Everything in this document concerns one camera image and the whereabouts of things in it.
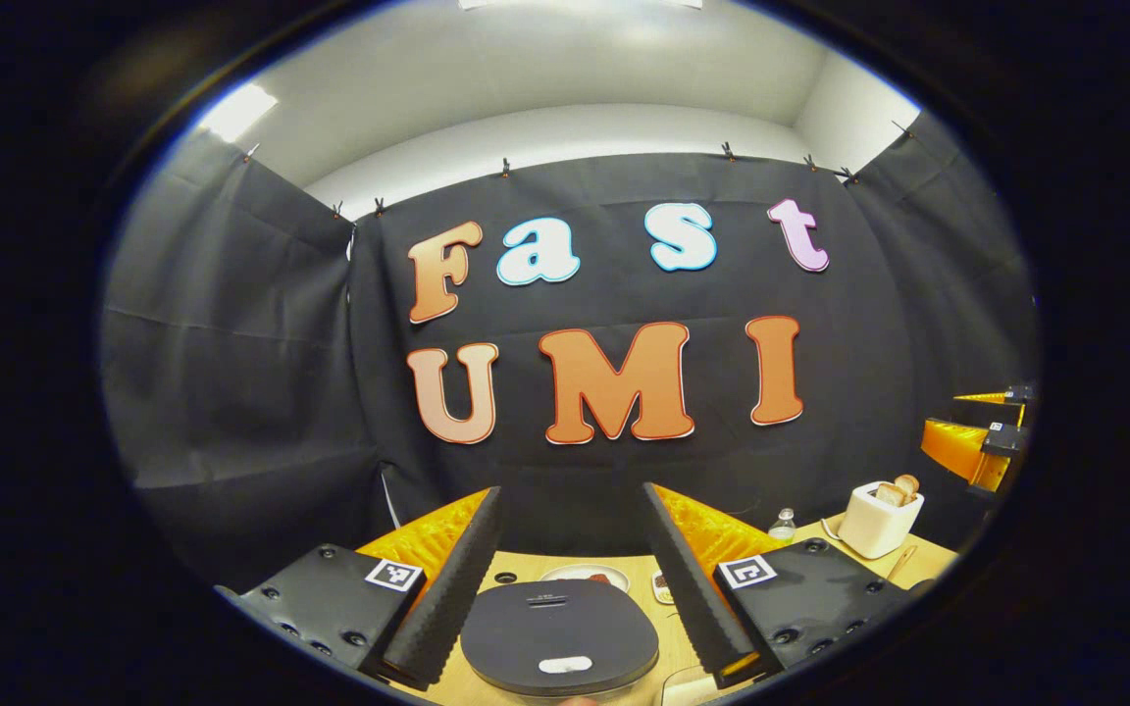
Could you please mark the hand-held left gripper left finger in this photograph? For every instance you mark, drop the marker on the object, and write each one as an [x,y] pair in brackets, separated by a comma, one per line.
[447,588]

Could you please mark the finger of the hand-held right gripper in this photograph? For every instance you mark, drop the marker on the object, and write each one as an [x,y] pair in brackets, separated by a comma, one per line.
[1016,395]
[952,446]

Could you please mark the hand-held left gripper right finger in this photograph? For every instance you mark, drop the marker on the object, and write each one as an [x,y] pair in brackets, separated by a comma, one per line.
[693,588]

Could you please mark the dark grey rice cooker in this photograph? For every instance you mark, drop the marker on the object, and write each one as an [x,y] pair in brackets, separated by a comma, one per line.
[555,628]

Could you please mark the wooden spoon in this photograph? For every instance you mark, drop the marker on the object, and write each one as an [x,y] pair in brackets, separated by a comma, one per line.
[901,564]

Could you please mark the white divided grain dish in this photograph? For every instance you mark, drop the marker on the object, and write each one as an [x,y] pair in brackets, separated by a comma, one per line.
[661,586]

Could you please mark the bread slice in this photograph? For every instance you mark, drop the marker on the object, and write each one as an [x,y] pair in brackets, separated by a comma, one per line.
[889,495]
[907,484]

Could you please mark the green drink bottle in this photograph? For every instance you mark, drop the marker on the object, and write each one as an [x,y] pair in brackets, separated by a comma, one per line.
[783,529]

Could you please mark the white toaster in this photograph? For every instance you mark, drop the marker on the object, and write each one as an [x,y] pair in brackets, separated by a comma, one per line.
[874,531]

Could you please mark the round white plate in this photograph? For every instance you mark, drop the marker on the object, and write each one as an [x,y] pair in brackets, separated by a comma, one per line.
[575,571]

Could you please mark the black backdrop cloth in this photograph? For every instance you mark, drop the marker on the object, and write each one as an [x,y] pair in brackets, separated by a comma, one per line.
[261,343]

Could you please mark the row of black cloth clips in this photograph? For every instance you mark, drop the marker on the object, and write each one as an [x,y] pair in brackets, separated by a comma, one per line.
[504,168]

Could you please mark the ceiling light panel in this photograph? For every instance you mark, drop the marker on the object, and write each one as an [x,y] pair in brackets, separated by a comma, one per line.
[236,111]

